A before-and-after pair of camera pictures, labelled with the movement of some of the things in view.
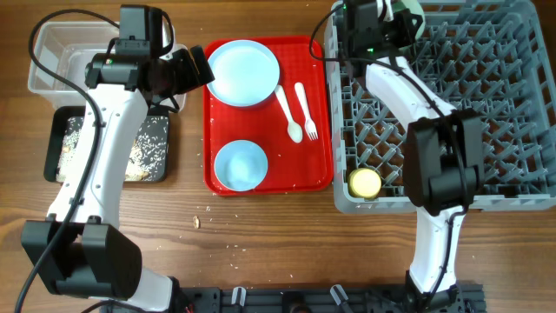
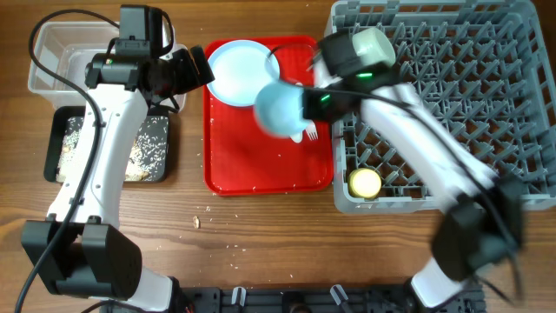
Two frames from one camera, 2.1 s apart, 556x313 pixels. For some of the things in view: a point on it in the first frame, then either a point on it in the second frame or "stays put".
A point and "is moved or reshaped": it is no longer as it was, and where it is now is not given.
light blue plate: (246, 73) stays put
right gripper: (395, 28) to (308, 98)
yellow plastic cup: (364, 183) stays put
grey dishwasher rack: (490, 57) stays put
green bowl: (414, 8) is moved or reshaped
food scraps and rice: (148, 160) stays put
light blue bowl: (241, 165) to (278, 108)
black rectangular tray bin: (149, 160) stays put
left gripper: (191, 78) stays put
